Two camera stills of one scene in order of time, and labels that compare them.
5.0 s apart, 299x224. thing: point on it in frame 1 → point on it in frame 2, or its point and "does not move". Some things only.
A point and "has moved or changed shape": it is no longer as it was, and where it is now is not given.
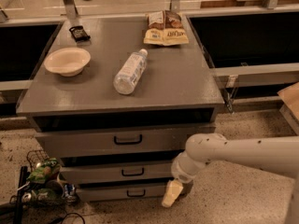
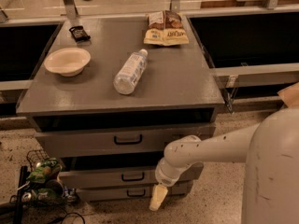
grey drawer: x=118 y=172 has moved or changed shape
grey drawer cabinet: x=116 y=99 does not move
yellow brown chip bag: x=165 y=28 does not move
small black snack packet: x=78 y=34 does not move
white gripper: x=181 y=173 → x=165 y=178
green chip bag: x=45 y=172 does not move
